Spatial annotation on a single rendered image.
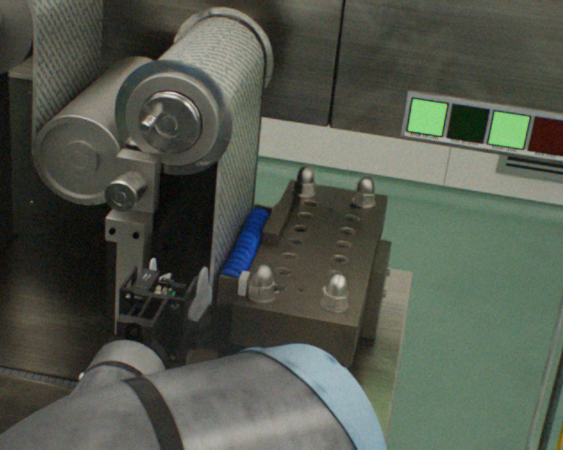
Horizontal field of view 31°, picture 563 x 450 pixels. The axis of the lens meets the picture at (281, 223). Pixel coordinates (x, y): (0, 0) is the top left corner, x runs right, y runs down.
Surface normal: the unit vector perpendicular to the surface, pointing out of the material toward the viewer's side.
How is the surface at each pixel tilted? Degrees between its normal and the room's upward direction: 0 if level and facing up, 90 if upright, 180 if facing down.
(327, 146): 90
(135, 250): 90
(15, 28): 90
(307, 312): 0
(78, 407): 22
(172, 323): 90
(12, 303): 0
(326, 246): 0
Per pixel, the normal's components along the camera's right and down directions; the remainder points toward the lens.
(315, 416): 0.38, -0.36
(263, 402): 0.27, -0.65
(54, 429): -0.42, -0.66
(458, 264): 0.10, -0.89
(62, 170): -0.18, 0.43
